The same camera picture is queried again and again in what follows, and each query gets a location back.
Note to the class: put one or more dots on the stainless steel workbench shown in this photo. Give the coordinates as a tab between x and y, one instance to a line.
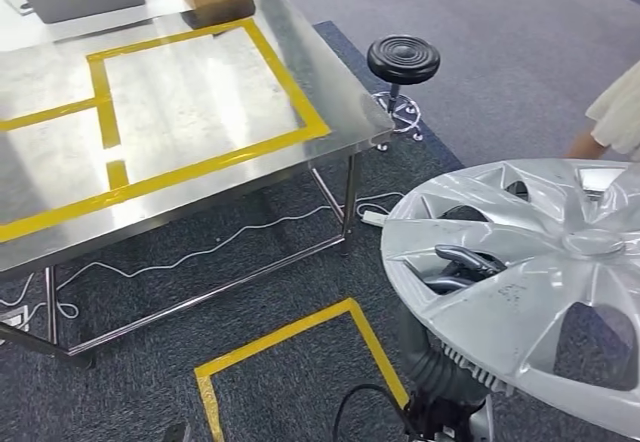
200	94

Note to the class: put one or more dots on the white desk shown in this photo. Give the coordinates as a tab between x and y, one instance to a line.
150	15

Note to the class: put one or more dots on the person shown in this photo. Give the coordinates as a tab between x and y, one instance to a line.
620	114

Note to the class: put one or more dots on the silver wheel hubcap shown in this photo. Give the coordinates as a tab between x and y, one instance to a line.
540	280

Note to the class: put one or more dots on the white power adapter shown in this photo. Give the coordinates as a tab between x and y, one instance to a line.
372	217

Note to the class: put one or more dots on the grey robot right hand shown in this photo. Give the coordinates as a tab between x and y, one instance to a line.
445	376

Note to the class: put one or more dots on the white floor socket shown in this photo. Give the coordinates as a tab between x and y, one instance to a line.
12	323

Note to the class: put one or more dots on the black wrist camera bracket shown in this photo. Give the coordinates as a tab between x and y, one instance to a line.
435	419

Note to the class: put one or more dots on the yellow floor tape outline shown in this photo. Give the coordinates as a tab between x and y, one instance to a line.
280	333

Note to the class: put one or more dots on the black round stool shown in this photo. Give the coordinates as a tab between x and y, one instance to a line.
402	58

